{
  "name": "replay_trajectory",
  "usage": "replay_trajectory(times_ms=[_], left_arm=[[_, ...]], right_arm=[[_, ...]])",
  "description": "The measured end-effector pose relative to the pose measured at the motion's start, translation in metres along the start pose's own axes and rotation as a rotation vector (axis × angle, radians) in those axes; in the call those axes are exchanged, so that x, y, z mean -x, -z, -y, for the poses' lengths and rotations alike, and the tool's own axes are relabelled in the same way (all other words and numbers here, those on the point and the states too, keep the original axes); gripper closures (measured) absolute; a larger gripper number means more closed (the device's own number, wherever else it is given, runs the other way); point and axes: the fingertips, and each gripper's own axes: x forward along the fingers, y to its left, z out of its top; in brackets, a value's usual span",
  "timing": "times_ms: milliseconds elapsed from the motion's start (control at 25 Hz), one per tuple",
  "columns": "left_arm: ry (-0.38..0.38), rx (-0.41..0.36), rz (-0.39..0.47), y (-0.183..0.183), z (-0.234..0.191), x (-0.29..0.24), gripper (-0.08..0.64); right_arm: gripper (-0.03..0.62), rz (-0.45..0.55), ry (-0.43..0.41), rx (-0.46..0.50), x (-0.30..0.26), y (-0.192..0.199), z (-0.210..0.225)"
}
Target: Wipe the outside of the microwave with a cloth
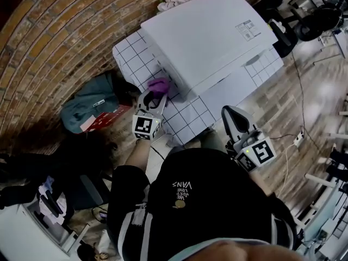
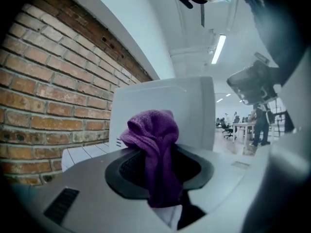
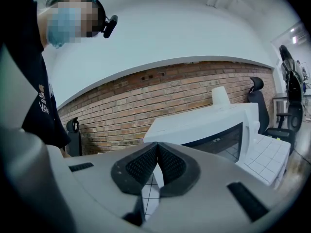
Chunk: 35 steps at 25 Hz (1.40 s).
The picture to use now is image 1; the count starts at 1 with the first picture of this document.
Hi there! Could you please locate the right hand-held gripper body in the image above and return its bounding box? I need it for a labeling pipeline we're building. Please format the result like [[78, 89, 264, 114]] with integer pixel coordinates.
[[225, 126, 277, 172]]

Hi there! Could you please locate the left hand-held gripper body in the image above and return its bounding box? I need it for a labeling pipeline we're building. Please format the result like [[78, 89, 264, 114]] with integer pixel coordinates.
[[132, 102, 165, 141]]

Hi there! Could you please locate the purple cloth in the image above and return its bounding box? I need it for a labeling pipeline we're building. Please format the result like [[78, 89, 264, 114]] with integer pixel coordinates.
[[147, 77, 171, 98]]

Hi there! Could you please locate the person's right forearm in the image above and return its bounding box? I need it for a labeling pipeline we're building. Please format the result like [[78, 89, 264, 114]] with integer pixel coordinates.
[[247, 165, 276, 197]]

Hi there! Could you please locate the person's left forearm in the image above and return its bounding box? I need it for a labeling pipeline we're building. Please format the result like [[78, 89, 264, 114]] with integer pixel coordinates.
[[123, 138, 152, 175]]

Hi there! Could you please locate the person's right hand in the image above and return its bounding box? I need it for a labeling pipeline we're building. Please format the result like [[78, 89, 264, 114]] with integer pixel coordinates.
[[243, 130, 264, 147]]

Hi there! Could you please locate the white grid-pattern cabinet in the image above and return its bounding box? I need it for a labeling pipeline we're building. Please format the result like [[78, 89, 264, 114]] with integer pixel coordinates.
[[112, 29, 285, 147]]

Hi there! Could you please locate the red cardboard box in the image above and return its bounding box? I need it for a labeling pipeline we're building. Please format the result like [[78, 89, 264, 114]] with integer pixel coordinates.
[[80, 104, 133, 134]]

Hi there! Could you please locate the white power strip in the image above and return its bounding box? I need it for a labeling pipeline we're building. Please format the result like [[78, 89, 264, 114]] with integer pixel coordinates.
[[294, 130, 306, 147]]

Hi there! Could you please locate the grey-green backpack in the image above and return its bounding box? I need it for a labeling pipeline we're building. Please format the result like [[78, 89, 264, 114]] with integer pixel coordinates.
[[59, 73, 122, 134]]

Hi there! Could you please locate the person's black t-shirt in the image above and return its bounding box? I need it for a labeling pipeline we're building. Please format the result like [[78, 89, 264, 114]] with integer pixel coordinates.
[[106, 147, 300, 261]]

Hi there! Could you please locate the dark grey chair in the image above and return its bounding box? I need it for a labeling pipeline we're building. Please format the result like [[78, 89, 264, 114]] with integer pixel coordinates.
[[72, 172, 113, 211]]

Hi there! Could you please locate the black office chair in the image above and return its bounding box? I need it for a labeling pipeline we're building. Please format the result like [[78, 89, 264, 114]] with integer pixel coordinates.
[[251, 0, 299, 59]]

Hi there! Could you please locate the pile of black clothing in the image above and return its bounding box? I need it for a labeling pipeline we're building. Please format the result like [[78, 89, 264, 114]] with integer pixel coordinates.
[[0, 133, 119, 210]]

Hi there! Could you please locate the person's face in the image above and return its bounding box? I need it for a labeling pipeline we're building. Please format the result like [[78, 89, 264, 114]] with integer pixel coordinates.
[[168, 237, 301, 261]]

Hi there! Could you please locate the black round-back chair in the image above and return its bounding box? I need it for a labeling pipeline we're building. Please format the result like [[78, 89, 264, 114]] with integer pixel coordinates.
[[295, 3, 345, 42]]

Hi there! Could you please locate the white appliance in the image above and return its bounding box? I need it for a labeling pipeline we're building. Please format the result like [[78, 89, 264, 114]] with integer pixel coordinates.
[[0, 202, 90, 261]]

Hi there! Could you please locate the white cable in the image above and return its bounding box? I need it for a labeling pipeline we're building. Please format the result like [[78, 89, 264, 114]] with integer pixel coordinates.
[[276, 142, 297, 200]]

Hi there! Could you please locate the black cable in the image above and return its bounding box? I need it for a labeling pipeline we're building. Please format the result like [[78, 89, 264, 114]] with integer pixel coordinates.
[[290, 51, 309, 135]]

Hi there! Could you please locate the white desk frame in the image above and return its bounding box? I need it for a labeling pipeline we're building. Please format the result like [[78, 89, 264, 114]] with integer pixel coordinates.
[[295, 130, 348, 255]]

